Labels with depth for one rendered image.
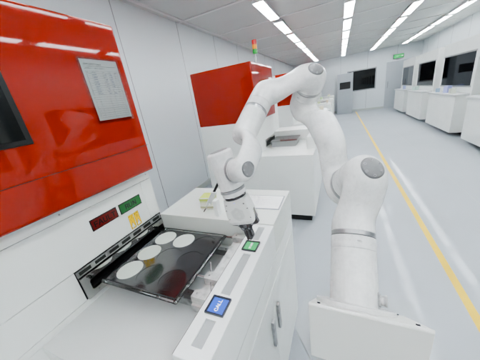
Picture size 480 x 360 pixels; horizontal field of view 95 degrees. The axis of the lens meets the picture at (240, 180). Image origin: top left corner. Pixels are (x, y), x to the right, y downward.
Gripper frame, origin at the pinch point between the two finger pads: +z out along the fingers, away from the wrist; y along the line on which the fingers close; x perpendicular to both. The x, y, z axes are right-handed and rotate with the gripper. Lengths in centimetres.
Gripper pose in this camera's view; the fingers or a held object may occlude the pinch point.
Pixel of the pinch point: (249, 233)
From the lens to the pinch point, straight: 82.1
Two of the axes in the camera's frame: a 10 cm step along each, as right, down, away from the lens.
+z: 3.3, 9.1, 2.5
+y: 8.6, -1.8, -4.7
